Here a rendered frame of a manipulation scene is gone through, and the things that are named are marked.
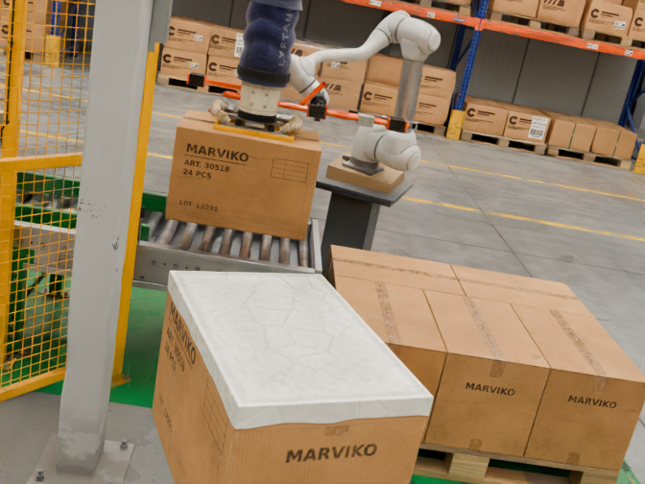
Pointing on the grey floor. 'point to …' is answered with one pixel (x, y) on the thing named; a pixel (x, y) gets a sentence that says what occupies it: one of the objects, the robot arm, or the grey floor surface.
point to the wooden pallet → (465, 470)
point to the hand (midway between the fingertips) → (320, 110)
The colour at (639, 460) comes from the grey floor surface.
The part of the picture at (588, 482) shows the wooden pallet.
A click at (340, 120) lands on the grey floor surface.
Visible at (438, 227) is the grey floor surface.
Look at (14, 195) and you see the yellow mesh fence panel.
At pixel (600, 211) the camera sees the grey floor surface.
